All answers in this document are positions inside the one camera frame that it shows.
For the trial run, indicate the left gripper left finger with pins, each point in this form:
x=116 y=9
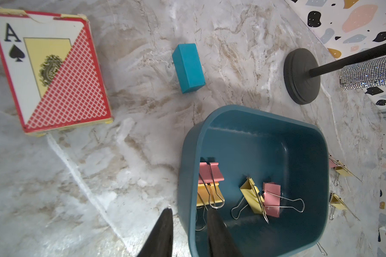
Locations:
x=160 y=241

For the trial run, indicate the microphone on black stand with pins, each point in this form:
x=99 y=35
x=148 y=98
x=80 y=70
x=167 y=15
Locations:
x=302 y=72

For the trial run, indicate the yellow binder clip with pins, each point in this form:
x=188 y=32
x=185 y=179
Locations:
x=209 y=196
x=341 y=169
x=336 y=202
x=251 y=198

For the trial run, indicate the teal rectangular block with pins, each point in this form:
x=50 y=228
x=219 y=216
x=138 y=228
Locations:
x=188 y=68

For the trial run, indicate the blue binder clip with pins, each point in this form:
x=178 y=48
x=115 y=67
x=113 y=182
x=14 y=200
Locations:
x=321 y=249

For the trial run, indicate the red patterned card box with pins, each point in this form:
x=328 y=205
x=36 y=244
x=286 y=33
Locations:
x=53 y=71

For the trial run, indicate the pink binder clip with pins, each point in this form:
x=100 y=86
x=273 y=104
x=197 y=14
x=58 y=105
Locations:
x=275 y=202
x=209 y=173

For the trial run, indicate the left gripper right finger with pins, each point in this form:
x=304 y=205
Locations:
x=221 y=243

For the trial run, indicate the teal plastic storage box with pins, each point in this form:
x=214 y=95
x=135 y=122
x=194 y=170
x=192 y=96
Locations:
x=248 y=143

